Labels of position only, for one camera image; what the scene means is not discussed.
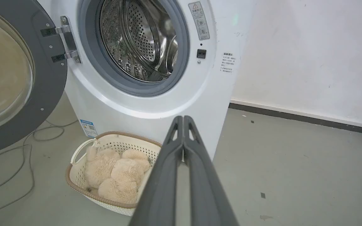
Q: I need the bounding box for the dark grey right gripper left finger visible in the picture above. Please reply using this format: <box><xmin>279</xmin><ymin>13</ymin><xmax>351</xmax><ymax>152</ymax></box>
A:
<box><xmin>129</xmin><ymin>116</ymin><xmax>184</xmax><ymax>226</ymax></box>

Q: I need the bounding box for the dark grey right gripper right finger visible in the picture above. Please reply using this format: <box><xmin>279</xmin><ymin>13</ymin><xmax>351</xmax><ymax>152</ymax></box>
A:
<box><xmin>183</xmin><ymin>115</ymin><xmax>240</xmax><ymax>226</ymax></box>

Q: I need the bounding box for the white front-load washing machine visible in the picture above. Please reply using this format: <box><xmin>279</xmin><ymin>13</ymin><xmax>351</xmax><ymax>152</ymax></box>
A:
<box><xmin>37</xmin><ymin>0</ymin><xmax>257</xmax><ymax>161</ymax></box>

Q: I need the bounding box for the chrome door hinge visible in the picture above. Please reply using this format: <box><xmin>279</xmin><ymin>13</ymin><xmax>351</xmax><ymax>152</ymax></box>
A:
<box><xmin>41</xmin><ymin>16</ymin><xmax>82</xmax><ymax>64</ymax></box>

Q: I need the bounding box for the grey round washing machine door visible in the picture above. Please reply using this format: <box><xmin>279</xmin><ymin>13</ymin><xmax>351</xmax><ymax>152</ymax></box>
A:
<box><xmin>0</xmin><ymin>0</ymin><xmax>68</xmax><ymax>157</ymax></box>

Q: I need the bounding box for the beige plush teddy bear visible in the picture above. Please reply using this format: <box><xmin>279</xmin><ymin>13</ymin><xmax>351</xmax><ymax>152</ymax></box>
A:
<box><xmin>84</xmin><ymin>146</ymin><xmax>152</xmax><ymax>204</ymax></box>

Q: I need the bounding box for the white perforated laundry basket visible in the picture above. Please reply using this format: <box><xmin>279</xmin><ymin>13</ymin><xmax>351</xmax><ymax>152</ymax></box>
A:
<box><xmin>65</xmin><ymin>131</ymin><xmax>162</xmax><ymax>217</ymax></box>

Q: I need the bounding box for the thin grey floor cable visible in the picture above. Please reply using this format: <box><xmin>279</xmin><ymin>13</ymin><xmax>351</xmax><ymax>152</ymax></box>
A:
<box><xmin>0</xmin><ymin>119</ymin><xmax>78</xmax><ymax>218</ymax></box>

